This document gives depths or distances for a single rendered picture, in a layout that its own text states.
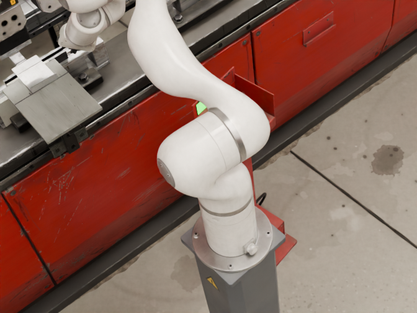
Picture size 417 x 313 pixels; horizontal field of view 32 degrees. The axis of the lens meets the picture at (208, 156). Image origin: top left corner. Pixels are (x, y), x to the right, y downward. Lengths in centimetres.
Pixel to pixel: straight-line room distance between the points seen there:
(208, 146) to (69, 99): 80
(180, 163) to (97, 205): 120
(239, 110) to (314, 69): 153
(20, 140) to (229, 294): 81
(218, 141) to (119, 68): 99
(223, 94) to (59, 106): 78
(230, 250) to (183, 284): 117
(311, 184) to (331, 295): 50
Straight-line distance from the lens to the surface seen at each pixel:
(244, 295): 178
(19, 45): 214
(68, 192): 240
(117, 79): 227
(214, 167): 137
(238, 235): 161
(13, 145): 220
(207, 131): 137
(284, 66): 274
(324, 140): 315
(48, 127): 204
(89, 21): 184
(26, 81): 218
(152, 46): 139
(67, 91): 211
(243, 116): 139
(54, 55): 222
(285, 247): 284
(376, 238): 289
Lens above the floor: 248
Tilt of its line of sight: 52 degrees down
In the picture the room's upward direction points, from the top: 11 degrees counter-clockwise
